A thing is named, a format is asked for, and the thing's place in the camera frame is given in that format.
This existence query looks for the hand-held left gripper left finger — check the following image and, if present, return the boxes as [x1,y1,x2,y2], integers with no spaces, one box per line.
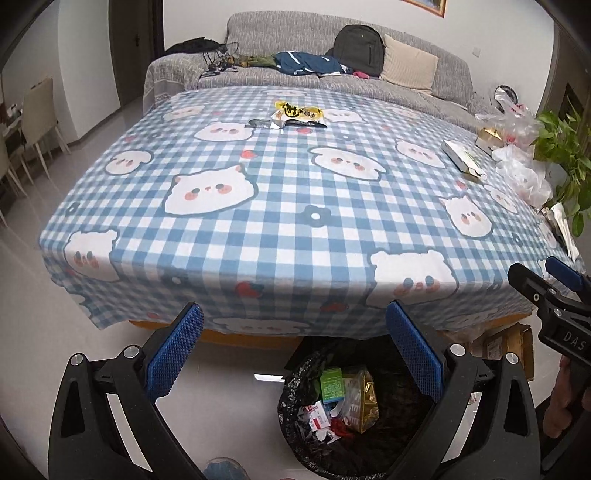
[48,302,205,480]

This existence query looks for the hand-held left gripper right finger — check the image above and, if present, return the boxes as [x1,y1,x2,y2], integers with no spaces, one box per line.
[385,300,541,480]

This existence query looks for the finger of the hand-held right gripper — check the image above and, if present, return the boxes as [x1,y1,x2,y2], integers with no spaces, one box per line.
[508,263,561,319]
[545,256,591,305]

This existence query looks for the gold foil bag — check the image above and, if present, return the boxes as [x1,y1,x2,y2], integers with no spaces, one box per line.
[342,367,380,435]

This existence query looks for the clear bag with gold print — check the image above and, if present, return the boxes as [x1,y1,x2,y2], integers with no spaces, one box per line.
[330,383,365,432]

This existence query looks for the trash bin with black bag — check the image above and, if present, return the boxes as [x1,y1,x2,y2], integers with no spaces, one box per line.
[277,339,444,478]

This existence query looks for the person's right hand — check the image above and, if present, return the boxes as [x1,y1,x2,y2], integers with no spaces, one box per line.
[544,355,580,439]

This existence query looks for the white paper napkins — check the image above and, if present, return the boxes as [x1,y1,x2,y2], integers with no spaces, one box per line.
[542,203,581,261]

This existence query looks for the cardboard box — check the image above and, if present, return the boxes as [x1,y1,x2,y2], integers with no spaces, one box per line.
[471,323,536,381]

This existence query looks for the wooden table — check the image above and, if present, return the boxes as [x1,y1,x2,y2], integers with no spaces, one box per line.
[128,318,532,352]

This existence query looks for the white plastic bag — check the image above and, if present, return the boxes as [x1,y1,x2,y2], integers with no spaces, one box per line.
[492,145,554,208]

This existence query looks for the blue slipper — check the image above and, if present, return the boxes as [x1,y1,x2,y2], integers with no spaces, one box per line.
[203,457,245,480]

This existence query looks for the potted green plant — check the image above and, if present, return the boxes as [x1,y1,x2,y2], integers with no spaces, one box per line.
[533,99,591,238]

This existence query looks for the flat white green box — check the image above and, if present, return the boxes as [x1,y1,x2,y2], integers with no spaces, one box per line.
[441,139,485,181]

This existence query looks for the blue checked bear tablecloth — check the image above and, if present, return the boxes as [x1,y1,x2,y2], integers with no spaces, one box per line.
[39,85,580,335]

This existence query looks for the gold gift box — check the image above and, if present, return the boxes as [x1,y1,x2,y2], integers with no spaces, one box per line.
[475,127,506,153]

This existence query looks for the large clear plastic bag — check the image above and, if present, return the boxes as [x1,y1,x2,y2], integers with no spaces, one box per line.
[475,90,546,148]

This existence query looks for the beige pillow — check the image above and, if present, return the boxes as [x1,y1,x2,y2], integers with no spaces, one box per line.
[379,34,439,90]

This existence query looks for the beige dining chair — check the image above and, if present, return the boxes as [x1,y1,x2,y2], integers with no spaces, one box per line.
[0,138,28,227]
[21,78,72,178]

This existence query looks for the yellow snack wrapper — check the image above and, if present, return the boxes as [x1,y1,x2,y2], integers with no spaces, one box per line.
[270,100,328,131]

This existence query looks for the dark grey backpack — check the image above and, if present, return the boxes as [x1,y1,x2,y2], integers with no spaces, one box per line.
[332,25,385,77]

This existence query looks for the framed landscape painting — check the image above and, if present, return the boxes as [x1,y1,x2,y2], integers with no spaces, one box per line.
[402,0,448,18]

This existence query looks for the olive cloth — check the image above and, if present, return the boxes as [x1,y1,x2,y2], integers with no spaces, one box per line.
[235,54,278,69]

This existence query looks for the black clothing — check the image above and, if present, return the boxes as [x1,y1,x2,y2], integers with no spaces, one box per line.
[165,38,222,55]

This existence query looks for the blue jacket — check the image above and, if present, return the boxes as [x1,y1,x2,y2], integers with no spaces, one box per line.
[272,51,347,76]

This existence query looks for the dark door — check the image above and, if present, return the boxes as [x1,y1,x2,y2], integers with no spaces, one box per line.
[127,0,166,97]

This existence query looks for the grey sofa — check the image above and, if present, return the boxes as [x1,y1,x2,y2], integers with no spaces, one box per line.
[143,11,497,134]

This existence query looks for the black cables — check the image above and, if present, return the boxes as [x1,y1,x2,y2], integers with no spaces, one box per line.
[201,41,241,77]

